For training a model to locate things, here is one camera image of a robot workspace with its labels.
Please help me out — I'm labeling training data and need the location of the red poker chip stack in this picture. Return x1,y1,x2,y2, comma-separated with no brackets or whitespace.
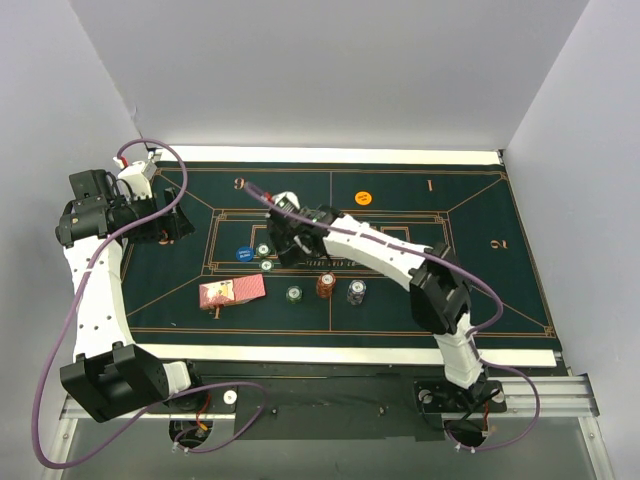
316,272,336,299

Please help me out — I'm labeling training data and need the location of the green poker chip stack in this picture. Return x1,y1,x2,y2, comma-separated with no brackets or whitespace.
286,285,303,304

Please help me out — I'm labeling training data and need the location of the blue poker chip stack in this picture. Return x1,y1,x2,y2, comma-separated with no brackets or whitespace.
347,280,366,305

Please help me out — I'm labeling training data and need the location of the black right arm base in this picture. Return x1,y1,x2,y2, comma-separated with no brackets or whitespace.
413,379,507,414

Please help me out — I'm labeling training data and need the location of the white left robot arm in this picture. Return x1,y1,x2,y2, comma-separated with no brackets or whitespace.
55,160,206,422

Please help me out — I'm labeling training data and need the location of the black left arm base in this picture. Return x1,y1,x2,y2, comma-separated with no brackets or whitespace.
150,360,238,415

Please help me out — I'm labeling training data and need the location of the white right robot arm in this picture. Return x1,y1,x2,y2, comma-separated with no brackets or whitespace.
265,199,483,409

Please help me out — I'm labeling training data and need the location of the blue small blind button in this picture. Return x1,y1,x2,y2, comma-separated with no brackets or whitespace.
235,246,255,263

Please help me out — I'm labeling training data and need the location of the green poker table mat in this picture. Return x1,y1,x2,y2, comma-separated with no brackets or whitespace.
117,160,565,351

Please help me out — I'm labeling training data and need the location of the orange dealer button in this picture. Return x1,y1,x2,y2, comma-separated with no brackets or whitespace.
354,191,373,206

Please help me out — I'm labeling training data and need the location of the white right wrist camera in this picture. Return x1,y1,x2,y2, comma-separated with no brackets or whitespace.
268,191,300,217

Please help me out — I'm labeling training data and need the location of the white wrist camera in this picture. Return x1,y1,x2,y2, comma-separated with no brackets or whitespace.
113,157,156,201
268,191,300,217

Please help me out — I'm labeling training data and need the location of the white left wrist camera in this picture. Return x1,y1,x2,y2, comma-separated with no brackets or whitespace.
113,157,156,201

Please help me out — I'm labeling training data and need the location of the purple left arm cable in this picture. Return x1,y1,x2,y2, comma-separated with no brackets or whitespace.
30,138,271,470

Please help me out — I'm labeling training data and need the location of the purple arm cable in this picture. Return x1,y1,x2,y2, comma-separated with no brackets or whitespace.
244,180,541,454
30,138,271,470

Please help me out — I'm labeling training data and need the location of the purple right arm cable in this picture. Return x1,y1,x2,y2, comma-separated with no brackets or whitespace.
244,180,541,454

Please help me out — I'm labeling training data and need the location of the aluminium frame rail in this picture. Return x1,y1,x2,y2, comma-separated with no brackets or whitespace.
45,364,614,479

